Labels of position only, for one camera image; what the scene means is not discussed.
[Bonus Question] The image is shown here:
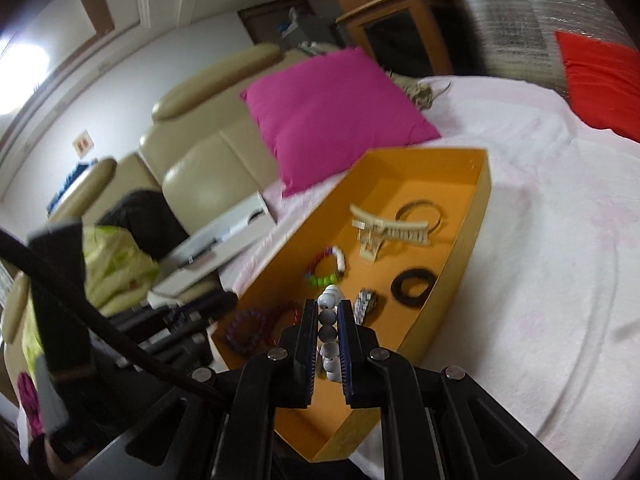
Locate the red bead bracelet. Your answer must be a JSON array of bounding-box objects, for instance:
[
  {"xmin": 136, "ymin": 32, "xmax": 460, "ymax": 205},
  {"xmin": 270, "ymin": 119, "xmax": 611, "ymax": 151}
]
[{"xmin": 276, "ymin": 301, "xmax": 305, "ymax": 331}]

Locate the purple bead bracelet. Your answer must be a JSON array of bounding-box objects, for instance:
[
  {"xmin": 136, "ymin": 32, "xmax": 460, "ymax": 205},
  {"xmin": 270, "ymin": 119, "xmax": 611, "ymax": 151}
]
[{"xmin": 224, "ymin": 308, "xmax": 274, "ymax": 356}]

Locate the silver metal wristwatch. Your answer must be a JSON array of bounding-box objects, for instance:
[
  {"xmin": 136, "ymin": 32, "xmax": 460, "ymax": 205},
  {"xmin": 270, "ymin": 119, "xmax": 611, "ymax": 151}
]
[{"xmin": 352, "ymin": 288, "xmax": 378, "ymax": 325}]

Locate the white bead bracelet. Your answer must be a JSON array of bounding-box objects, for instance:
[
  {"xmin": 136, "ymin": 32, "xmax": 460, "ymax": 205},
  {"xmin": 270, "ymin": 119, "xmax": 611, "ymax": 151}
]
[{"xmin": 316, "ymin": 284, "xmax": 344, "ymax": 384}]

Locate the black hair scrunchie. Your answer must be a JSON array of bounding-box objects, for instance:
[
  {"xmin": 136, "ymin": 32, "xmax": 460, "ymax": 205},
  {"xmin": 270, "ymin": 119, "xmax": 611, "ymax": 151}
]
[{"xmin": 390, "ymin": 268, "xmax": 437, "ymax": 309}]

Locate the multicolour bead bracelet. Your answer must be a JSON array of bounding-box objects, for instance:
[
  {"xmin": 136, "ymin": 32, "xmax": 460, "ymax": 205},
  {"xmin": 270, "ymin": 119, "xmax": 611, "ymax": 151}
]
[{"xmin": 304, "ymin": 245, "xmax": 347, "ymax": 290}]

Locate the beige hair claw clip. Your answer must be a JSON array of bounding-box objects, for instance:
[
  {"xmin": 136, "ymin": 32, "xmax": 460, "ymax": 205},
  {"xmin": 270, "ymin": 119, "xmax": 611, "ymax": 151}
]
[{"xmin": 349, "ymin": 204, "xmax": 431, "ymax": 262}]

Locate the silver glitter headband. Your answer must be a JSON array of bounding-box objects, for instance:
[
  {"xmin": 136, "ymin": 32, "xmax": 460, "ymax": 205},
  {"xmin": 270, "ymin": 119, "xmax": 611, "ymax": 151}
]
[{"xmin": 395, "ymin": 200, "xmax": 445, "ymax": 233}]

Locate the yellow green plastic bag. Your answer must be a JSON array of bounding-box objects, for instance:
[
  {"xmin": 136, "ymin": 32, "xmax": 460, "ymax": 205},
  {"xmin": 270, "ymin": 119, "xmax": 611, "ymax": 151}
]
[{"xmin": 19, "ymin": 224, "xmax": 162, "ymax": 376}]

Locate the orange cardboard box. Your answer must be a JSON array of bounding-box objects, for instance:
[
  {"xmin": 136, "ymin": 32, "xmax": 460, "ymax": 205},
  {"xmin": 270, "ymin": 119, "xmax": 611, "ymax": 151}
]
[{"xmin": 207, "ymin": 146, "xmax": 493, "ymax": 463}]

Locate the white flat box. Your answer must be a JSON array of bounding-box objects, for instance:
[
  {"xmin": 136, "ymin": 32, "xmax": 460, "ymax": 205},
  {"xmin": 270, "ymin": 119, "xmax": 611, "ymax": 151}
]
[{"xmin": 152, "ymin": 192, "xmax": 276, "ymax": 298}]

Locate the pink white towel blanket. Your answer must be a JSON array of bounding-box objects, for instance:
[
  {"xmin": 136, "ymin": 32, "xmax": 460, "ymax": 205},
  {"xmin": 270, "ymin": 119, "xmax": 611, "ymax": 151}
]
[{"xmin": 219, "ymin": 74, "xmax": 640, "ymax": 480}]

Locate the beige leather sofa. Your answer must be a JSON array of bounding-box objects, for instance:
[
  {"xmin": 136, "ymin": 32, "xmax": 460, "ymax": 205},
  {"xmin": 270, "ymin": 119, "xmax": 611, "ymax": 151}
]
[{"xmin": 0, "ymin": 41, "xmax": 342, "ymax": 340}]

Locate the magenta pillow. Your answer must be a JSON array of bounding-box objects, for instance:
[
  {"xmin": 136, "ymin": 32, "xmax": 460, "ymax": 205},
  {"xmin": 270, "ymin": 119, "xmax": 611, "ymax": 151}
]
[{"xmin": 240, "ymin": 48, "xmax": 440, "ymax": 197}]

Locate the beige fringed cloth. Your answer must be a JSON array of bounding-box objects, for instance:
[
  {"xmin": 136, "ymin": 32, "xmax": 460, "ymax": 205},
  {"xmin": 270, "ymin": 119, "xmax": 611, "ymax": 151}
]
[{"xmin": 386, "ymin": 72, "xmax": 451, "ymax": 110}]

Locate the curved wooden cabinet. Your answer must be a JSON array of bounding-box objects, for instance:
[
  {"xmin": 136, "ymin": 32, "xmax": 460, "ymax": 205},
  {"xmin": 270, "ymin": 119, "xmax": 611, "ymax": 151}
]
[{"xmin": 336, "ymin": 0, "xmax": 454, "ymax": 77}]

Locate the red cushion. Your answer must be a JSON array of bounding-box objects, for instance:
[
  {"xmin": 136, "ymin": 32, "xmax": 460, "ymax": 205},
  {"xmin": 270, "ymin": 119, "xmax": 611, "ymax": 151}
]
[{"xmin": 554, "ymin": 30, "xmax": 640, "ymax": 142}]

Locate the silver foil insulation mat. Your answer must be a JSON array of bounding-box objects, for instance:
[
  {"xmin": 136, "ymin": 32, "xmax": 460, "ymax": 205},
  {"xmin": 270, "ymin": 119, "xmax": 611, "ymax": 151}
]
[{"xmin": 456, "ymin": 0, "xmax": 634, "ymax": 98}]

